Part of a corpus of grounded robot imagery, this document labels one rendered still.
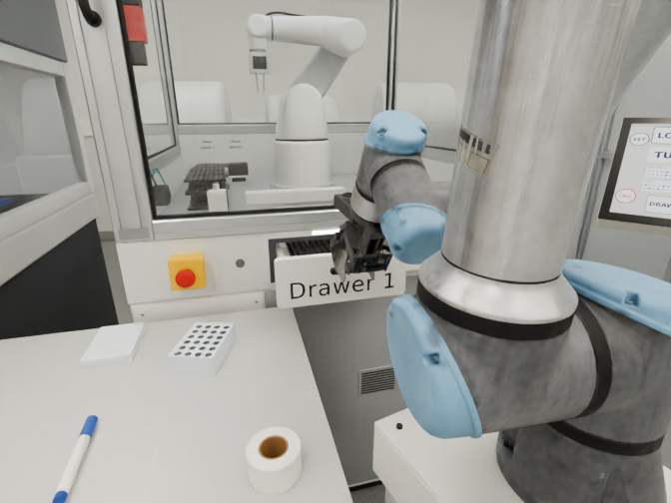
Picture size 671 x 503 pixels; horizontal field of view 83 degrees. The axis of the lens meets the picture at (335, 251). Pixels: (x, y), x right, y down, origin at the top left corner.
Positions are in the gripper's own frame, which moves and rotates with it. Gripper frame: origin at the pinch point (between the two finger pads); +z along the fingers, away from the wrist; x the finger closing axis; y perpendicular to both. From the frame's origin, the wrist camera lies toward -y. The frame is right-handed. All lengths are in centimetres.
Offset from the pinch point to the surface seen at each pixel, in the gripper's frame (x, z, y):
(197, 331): -31.0, 12.4, 4.0
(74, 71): -157, 148, -333
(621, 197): 72, -5, -9
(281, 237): -11.5, 9.1, -16.1
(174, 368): -34.4, 8.6, 12.5
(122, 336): -46.0, 15.9, 1.4
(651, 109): 160, 15, -76
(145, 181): -39.1, -2.5, -24.5
